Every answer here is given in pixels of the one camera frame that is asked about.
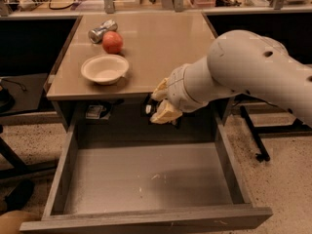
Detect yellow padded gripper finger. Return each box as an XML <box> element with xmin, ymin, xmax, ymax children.
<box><xmin>150</xmin><ymin>99</ymin><xmax>182</xmax><ymax>124</ymax></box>
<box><xmin>151</xmin><ymin>78</ymin><xmax>168</xmax><ymax>101</ymax></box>

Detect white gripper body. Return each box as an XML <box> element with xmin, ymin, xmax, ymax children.
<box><xmin>167</xmin><ymin>64</ymin><xmax>208</xmax><ymax>113</ymax></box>

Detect black rxbar chocolate bar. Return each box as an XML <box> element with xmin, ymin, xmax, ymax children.
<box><xmin>141</xmin><ymin>95</ymin><xmax>182</xmax><ymax>126</ymax></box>

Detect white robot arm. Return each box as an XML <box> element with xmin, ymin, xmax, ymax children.
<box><xmin>150</xmin><ymin>30</ymin><xmax>312</xmax><ymax>126</ymax></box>

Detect grey counter cabinet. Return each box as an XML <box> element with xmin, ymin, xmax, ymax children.
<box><xmin>45</xmin><ymin>11</ymin><xmax>245</xmax><ymax>132</ymax></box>

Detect grey open wooden drawer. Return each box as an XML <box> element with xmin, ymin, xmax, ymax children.
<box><xmin>20</xmin><ymin>108</ymin><xmax>272</xmax><ymax>234</ymax></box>

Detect white paper bowl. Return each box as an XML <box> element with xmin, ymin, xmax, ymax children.
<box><xmin>81</xmin><ymin>55</ymin><xmax>130</xmax><ymax>85</ymax></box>

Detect red apple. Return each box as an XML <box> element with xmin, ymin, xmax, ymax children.
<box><xmin>102</xmin><ymin>31</ymin><xmax>123</xmax><ymax>54</ymax></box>

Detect silver soda can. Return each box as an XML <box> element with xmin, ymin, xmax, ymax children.
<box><xmin>88</xmin><ymin>19</ymin><xmax>118</xmax><ymax>44</ymax></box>

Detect black table leg stand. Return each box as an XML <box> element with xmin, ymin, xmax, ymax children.
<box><xmin>240</xmin><ymin>106</ymin><xmax>312</xmax><ymax>162</ymax></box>

